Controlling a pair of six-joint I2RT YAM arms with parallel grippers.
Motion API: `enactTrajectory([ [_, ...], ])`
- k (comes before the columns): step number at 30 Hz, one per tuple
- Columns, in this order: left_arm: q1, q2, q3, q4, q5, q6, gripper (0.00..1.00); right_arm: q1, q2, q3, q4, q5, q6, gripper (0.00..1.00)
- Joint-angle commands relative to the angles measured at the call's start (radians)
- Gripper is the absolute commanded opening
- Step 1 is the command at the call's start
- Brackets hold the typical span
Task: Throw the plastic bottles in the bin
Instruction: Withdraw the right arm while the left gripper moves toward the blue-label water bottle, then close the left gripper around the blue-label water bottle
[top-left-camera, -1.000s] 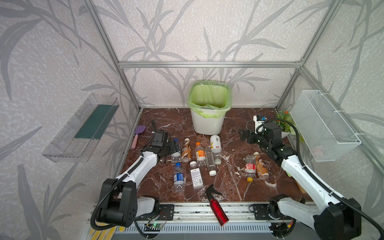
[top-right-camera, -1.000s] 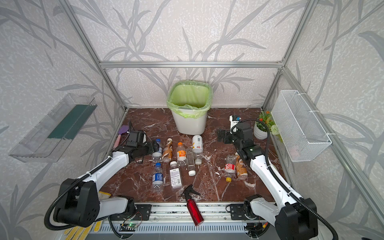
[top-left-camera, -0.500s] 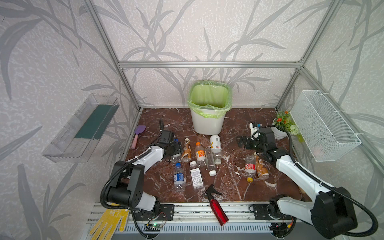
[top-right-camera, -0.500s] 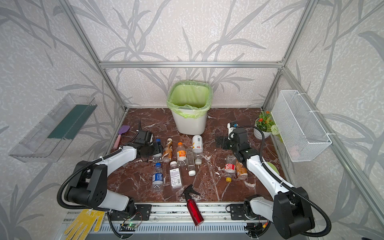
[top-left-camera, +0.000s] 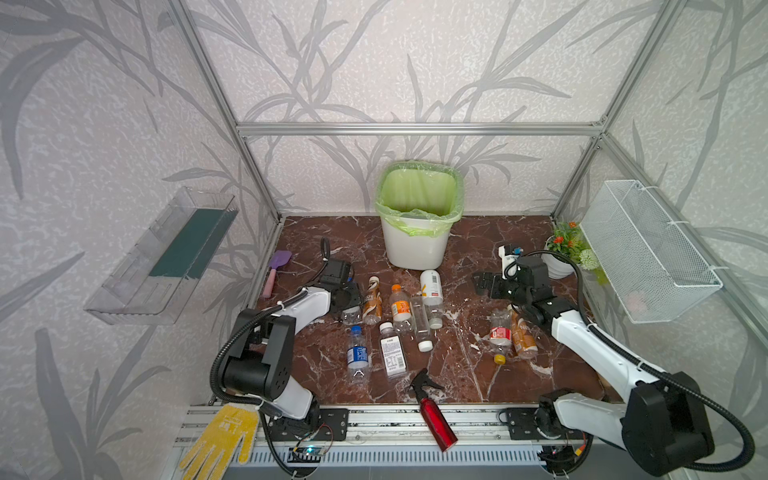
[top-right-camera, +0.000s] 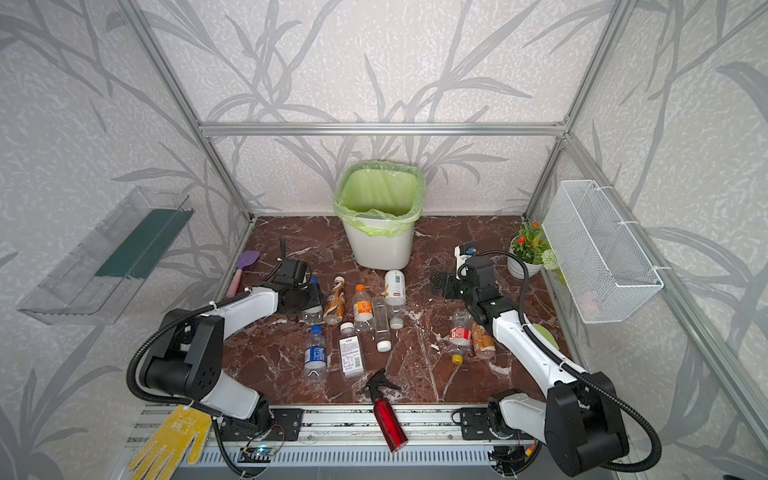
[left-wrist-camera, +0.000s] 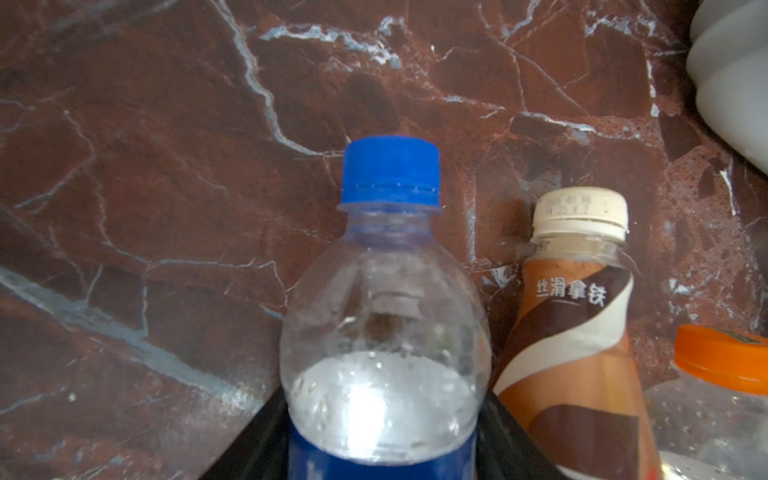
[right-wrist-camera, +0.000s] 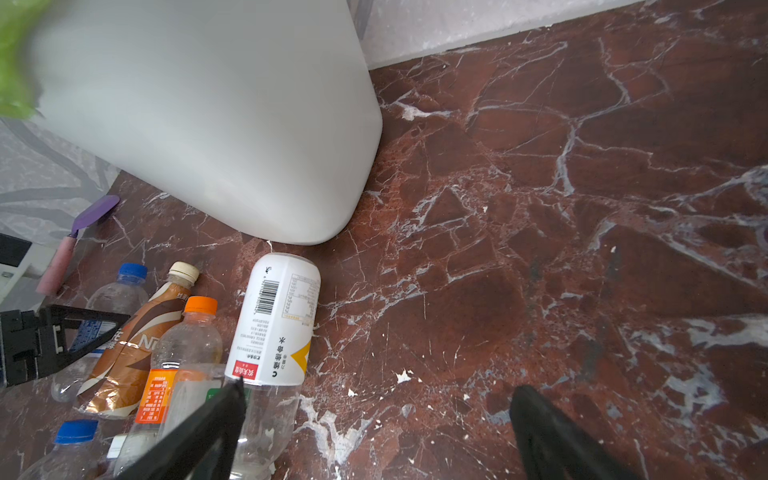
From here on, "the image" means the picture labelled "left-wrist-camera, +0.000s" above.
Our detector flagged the blue cap bottle row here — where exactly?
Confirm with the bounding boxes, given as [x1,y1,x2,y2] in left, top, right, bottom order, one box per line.
[279,136,491,479]

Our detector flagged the orange cap clear bottle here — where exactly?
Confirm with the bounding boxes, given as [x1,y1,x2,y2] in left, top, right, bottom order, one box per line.
[645,324,767,479]

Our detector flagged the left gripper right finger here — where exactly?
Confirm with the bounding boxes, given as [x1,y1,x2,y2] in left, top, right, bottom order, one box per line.
[476,391,567,480]

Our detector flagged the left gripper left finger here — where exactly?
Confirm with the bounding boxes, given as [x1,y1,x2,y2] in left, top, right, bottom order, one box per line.
[199,388,290,480]

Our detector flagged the brown coffee bottle cream cap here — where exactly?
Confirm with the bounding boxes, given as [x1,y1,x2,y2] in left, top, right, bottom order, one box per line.
[493,187,662,479]

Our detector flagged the white waste bin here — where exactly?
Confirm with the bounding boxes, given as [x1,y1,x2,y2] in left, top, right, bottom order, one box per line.
[686,0,767,172]

